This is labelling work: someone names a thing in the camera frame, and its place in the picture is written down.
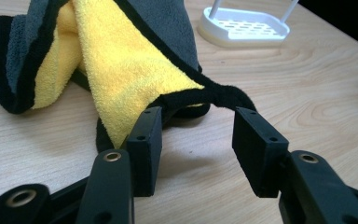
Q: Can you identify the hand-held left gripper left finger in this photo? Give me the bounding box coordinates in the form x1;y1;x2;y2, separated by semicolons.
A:
76;106;163;224

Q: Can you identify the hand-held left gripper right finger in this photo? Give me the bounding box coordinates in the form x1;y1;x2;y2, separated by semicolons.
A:
232;106;358;224

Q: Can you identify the black cloth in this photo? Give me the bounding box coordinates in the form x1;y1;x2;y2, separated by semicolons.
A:
0;0;257;153

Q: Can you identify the white rack with handle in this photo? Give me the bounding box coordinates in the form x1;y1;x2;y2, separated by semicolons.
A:
198;0;300;49

